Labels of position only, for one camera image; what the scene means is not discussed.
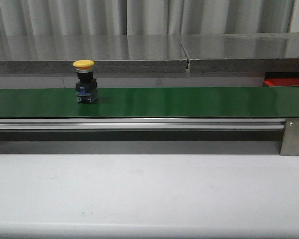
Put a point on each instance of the grey stone counter slab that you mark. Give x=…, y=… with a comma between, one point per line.
x=153, y=54
x=242, y=53

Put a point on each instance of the white pleated curtain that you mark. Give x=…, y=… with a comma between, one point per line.
x=143, y=17

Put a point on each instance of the grey stone counter slab right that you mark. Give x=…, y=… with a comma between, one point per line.
x=242, y=53

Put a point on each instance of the green conveyor belt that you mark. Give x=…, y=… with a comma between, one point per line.
x=253, y=102

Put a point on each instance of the yellow mushroom push button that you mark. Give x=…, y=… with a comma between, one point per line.
x=86, y=88

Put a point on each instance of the grey stone counter slab left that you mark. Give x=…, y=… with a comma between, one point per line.
x=153, y=54

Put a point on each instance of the aluminium conveyor side rail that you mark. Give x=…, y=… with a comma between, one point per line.
x=141, y=123

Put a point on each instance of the red plastic tray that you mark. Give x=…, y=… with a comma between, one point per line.
x=270, y=82

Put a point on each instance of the steel conveyor support bracket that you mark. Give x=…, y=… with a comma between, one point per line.
x=290, y=142

